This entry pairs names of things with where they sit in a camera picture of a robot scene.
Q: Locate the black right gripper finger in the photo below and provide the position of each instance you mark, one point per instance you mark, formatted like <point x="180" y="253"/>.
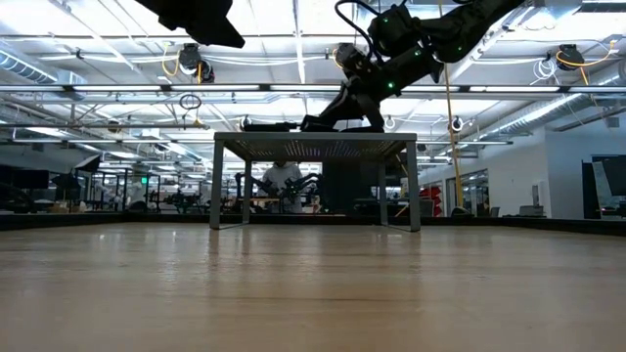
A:
<point x="342" y="102"/>
<point x="342" y="117"/>

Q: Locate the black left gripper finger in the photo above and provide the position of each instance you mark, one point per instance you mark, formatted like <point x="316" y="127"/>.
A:
<point x="217" y="12"/>
<point x="220" y="35"/>

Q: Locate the black rounded wavy plate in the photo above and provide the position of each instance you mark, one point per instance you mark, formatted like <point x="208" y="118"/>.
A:
<point x="353" y="130"/>

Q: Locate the black wavy square plate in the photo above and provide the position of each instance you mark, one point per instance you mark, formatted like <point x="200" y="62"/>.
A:
<point x="269" y="127"/>

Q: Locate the black background robot arm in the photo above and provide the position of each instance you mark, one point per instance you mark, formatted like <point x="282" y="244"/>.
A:
<point x="254" y="186"/>
<point x="305" y="188"/>

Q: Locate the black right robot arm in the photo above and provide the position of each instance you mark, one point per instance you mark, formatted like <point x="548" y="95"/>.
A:
<point x="464" y="24"/>

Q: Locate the grey perforated metal shelf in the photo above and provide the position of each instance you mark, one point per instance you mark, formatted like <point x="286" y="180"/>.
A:
<point x="318" y="137"/>

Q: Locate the black background cabinet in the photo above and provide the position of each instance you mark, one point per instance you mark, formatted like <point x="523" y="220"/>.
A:
<point x="349" y="188"/>

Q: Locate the person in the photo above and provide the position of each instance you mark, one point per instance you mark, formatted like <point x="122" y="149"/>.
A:
<point x="282" y="178"/>

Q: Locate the red storage bins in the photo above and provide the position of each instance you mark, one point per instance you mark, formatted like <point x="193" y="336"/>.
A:
<point x="430" y="198"/>

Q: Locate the black background monitor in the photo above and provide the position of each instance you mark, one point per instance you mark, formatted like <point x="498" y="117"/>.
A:
<point x="31" y="179"/>

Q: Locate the grey ceiling duct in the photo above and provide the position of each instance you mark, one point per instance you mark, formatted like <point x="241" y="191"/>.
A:
<point x="548" y="112"/>

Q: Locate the dark panel by wall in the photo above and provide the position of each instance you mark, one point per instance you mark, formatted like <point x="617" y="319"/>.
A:
<point x="613" y="188"/>

